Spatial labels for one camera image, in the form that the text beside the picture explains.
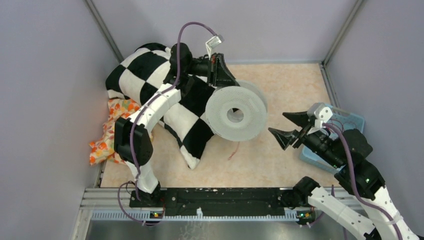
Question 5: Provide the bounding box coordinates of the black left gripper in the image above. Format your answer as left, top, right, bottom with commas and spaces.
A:
184, 52, 239, 88

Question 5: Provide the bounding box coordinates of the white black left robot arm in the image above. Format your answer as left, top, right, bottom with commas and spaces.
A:
106, 43, 237, 207

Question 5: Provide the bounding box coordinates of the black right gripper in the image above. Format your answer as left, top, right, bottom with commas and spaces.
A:
267, 110, 343, 168

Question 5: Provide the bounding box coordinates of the orange floral cloth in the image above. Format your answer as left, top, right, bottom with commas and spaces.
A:
89, 98, 141, 166

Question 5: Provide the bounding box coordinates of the grey plastic cable spool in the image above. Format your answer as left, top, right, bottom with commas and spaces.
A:
205, 80, 268, 142

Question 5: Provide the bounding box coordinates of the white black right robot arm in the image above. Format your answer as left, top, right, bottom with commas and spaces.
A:
269, 106, 421, 240

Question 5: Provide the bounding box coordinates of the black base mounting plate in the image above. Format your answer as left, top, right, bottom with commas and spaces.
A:
129, 187, 313, 217

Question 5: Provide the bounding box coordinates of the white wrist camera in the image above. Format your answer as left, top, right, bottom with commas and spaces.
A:
306, 102, 333, 134
205, 34, 224, 58

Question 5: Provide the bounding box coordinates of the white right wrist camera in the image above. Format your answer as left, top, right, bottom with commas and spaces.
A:
306, 102, 333, 134

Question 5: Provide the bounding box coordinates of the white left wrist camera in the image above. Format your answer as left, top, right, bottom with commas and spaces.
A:
205, 34, 224, 58

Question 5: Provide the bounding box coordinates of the black white checkered pillow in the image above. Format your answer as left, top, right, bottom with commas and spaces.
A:
105, 42, 215, 169

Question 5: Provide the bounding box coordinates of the light blue plastic basket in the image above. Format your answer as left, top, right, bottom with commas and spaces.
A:
299, 103, 365, 175

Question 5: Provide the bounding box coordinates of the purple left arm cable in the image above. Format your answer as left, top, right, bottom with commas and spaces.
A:
117, 21, 218, 227

